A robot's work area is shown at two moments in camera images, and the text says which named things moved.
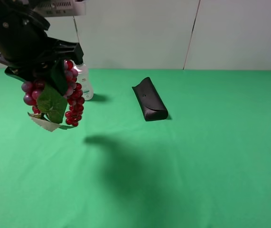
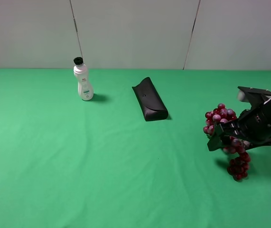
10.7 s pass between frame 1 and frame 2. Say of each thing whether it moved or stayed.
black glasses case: stayed
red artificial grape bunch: moved
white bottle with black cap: stayed
